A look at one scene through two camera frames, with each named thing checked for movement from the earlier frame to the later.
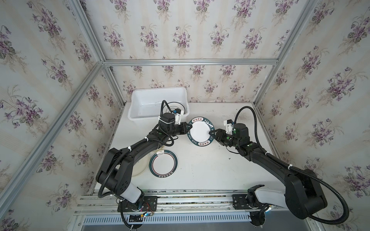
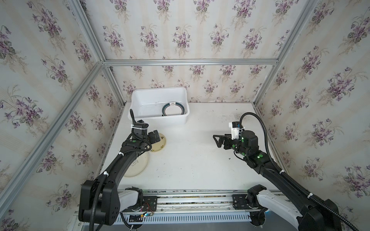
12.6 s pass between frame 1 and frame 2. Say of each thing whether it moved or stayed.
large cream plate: stayed
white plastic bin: stayed
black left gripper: moved
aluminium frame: stayed
